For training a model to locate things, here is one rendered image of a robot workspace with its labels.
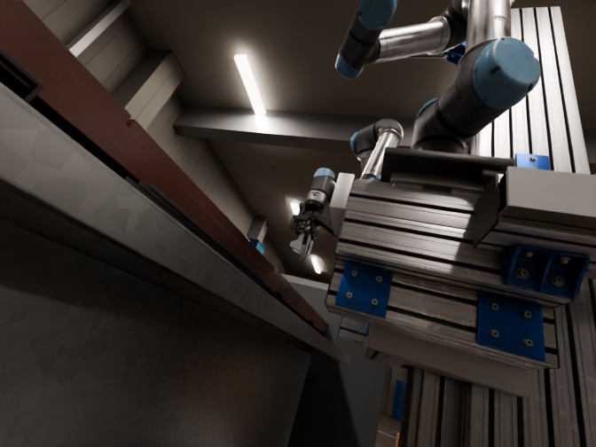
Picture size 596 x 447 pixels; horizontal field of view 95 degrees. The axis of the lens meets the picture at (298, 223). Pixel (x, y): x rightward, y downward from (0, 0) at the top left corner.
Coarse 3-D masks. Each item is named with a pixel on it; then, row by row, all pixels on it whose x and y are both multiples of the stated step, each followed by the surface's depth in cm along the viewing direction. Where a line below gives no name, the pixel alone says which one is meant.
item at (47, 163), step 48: (0, 96) 10; (0, 144) 10; (48, 144) 12; (0, 192) 25; (48, 192) 12; (96, 192) 14; (96, 240) 33; (144, 240) 17; (192, 240) 20; (192, 288) 49; (240, 288) 27; (288, 336) 98
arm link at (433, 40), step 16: (448, 16) 78; (384, 32) 70; (400, 32) 71; (416, 32) 74; (432, 32) 76; (448, 32) 78; (464, 32) 79; (352, 48) 66; (368, 48) 65; (384, 48) 70; (400, 48) 72; (416, 48) 76; (432, 48) 80; (448, 48) 82; (336, 64) 72; (352, 64) 69; (368, 64) 71
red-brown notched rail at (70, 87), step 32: (0, 0) 23; (0, 32) 24; (32, 32) 25; (0, 64) 24; (32, 64) 26; (64, 64) 28; (64, 96) 28; (96, 96) 31; (64, 128) 31; (96, 128) 31; (128, 128) 35; (128, 160) 35; (160, 160) 40; (192, 192) 47; (224, 224) 56; (256, 256) 70; (288, 288) 92; (320, 320) 138
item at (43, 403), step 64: (0, 256) 23; (64, 256) 27; (0, 320) 23; (64, 320) 28; (128, 320) 34; (192, 320) 45; (0, 384) 24; (64, 384) 28; (128, 384) 35; (192, 384) 47; (256, 384) 71
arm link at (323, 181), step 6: (324, 168) 101; (318, 174) 100; (324, 174) 99; (330, 174) 100; (312, 180) 101; (318, 180) 98; (324, 180) 98; (330, 180) 99; (312, 186) 98; (318, 186) 97; (324, 186) 97; (330, 186) 99; (324, 192) 96; (330, 192) 100
